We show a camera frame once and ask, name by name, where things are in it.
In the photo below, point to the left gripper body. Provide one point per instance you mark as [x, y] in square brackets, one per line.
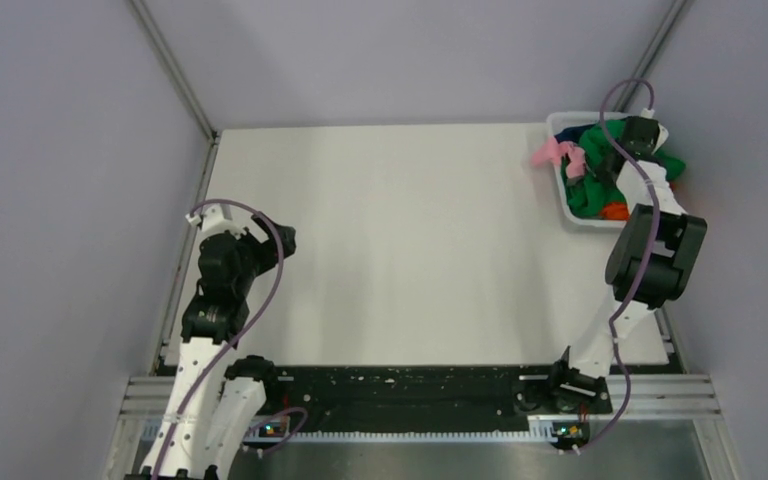
[256, 260]

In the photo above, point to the orange t shirt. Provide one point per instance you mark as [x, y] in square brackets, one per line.
[615, 211]

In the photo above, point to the green t shirt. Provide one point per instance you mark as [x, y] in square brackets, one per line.
[587, 196]

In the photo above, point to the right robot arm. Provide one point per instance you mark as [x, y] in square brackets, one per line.
[649, 265]

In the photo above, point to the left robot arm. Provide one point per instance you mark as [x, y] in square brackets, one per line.
[215, 394]

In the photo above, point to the navy blue t shirt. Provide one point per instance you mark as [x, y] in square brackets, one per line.
[572, 134]

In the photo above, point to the white plastic laundry basket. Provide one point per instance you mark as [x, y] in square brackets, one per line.
[615, 172]

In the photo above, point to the pink t shirt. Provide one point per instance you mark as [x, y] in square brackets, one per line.
[553, 151]

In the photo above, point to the aluminium frame rail right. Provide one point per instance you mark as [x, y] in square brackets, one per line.
[659, 39]

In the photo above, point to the aluminium frame rail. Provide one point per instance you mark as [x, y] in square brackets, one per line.
[172, 69]
[659, 39]

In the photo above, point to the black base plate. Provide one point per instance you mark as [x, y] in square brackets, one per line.
[421, 399]

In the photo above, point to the white cable duct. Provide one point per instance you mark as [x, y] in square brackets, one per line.
[274, 432]

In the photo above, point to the aluminium frame rail left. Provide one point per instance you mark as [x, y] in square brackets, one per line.
[172, 69]

